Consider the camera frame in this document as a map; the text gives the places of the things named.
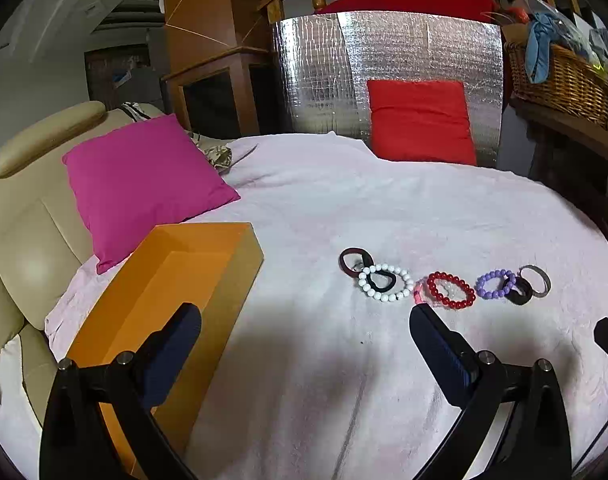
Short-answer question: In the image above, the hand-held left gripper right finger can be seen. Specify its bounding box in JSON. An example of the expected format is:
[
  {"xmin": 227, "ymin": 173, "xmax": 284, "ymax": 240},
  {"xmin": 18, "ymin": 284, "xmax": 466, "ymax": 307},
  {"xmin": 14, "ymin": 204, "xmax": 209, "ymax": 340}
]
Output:
[{"xmin": 409, "ymin": 304, "xmax": 572, "ymax": 480}]

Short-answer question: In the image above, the small red pillow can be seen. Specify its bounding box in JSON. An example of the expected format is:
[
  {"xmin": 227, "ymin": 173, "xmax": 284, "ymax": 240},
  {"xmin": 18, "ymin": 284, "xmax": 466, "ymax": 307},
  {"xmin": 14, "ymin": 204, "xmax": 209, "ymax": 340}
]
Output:
[{"xmin": 366, "ymin": 79, "xmax": 478, "ymax": 167}]

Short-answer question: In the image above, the blue cloth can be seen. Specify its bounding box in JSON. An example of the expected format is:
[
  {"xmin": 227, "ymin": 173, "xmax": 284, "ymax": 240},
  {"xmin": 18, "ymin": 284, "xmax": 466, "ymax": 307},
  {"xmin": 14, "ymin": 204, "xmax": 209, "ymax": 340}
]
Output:
[{"xmin": 524, "ymin": 12, "xmax": 559, "ymax": 85}]

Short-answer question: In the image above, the grey ring bangle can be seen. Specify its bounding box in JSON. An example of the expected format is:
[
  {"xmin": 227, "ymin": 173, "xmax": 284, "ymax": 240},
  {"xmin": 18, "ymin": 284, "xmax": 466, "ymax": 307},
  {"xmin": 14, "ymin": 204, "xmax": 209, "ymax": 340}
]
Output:
[{"xmin": 518, "ymin": 265, "xmax": 552, "ymax": 297}]

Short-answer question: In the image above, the purple bead bracelet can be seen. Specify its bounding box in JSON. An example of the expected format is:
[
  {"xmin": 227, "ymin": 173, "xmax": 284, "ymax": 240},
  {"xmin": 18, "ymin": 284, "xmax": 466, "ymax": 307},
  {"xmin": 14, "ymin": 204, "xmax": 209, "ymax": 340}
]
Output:
[{"xmin": 476, "ymin": 270, "xmax": 518, "ymax": 301}]

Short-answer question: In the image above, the white bead bracelet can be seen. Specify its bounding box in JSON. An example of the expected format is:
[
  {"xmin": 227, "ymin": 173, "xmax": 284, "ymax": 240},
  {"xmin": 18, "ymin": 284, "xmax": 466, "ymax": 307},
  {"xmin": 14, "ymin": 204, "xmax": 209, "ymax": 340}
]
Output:
[{"xmin": 358, "ymin": 263, "xmax": 415, "ymax": 303}]

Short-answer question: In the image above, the dark wooden shelf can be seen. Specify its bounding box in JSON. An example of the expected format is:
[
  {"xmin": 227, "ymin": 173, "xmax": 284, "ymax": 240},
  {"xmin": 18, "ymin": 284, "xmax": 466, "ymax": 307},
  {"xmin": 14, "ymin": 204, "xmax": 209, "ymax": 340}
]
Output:
[{"xmin": 508, "ymin": 97, "xmax": 608, "ymax": 241}]

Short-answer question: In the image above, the wicker basket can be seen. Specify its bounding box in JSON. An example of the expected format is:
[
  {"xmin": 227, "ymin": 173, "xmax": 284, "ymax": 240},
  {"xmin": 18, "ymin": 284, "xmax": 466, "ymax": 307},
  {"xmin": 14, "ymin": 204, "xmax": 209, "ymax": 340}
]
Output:
[{"xmin": 504, "ymin": 40, "xmax": 608, "ymax": 128}]

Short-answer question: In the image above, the thin black hair tie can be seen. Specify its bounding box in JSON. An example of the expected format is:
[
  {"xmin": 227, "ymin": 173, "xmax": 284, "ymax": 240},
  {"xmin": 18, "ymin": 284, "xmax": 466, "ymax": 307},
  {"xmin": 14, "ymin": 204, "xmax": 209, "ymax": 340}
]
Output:
[{"xmin": 366, "ymin": 270, "xmax": 399, "ymax": 295}]

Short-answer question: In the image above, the thick black hair tie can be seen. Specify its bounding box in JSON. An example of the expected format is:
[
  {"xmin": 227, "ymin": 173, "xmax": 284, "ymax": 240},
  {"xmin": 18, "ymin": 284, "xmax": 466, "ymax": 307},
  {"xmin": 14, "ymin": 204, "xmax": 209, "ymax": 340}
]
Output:
[{"xmin": 504, "ymin": 275, "xmax": 534, "ymax": 307}]

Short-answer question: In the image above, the orange cardboard box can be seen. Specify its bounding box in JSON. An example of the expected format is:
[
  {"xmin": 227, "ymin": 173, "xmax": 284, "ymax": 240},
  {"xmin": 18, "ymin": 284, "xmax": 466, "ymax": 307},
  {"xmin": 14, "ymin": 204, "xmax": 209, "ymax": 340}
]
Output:
[{"xmin": 65, "ymin": 222, "xmax": 263, "ymax": 476}]

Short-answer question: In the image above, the silver insulation panel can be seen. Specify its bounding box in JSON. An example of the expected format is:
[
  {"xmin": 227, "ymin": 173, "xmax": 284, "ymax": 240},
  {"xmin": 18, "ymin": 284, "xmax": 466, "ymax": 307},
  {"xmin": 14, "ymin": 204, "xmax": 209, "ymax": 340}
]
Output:
[{"xmin": 271, "ymin": 10, "xmax": 504, "ymax": 168}]

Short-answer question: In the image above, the patterned cloth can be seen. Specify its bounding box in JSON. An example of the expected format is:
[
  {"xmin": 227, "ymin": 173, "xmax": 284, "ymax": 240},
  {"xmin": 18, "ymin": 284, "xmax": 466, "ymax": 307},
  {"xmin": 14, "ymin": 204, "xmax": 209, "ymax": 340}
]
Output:
[{"xmin": 186, "ymin": 130, "xmax": 259, "ymax": 176}]

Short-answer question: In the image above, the maroon hair tie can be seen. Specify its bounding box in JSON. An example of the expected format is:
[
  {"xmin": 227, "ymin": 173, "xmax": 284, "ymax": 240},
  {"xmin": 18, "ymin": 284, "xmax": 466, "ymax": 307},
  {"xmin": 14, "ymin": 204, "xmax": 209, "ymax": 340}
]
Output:
[{"xmin": 339, "ymin": 247, "xmax": 375, "ymax": 278}]

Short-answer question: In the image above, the pink pillow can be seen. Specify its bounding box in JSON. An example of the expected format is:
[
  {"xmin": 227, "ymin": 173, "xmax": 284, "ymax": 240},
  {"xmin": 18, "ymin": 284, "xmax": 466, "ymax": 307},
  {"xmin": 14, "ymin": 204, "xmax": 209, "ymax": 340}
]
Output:
[{"xmin": 62, "ymin": 114, "xmax": 241, "ymax": 275}]

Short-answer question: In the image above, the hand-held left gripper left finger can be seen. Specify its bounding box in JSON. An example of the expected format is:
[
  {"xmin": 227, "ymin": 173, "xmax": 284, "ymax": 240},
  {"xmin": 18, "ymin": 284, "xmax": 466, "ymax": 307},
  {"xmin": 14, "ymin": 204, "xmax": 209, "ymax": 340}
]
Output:
[{"xmin": 39, "ymin": 302, "xmax": 202, "ymax": 480}]

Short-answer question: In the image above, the beige leather sofa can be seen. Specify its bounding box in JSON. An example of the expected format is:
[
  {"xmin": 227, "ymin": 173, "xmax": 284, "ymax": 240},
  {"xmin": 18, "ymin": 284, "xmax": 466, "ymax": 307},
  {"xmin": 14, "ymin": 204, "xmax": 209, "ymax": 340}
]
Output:
[{"xmin": 0, "ymin": 101, "xmax": 165, "ymax": 431}]

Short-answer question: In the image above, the clear plastic bag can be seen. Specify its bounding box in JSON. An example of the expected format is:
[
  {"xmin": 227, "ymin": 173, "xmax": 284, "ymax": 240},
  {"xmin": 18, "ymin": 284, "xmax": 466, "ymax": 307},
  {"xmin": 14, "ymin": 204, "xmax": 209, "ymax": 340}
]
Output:
[{"xmin": 514, "ymin": 0, "xmax": 608, "ymax": 81}]

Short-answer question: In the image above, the wooden cabinet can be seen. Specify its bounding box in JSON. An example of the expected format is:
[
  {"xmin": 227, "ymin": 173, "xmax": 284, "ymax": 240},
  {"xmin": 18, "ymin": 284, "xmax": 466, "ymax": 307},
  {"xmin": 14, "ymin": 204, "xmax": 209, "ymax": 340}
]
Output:
[{"xmin": 161, "ymin": 0, "xmax": 285, "ymax": 136}]

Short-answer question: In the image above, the red bead bracelet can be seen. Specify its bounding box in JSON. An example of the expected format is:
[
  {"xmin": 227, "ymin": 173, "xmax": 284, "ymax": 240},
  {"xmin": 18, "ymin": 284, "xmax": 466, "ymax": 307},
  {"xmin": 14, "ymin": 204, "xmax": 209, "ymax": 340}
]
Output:
[{"xmin": 427, "ymin": 271, "xmax": 477, "ymax": 310}]

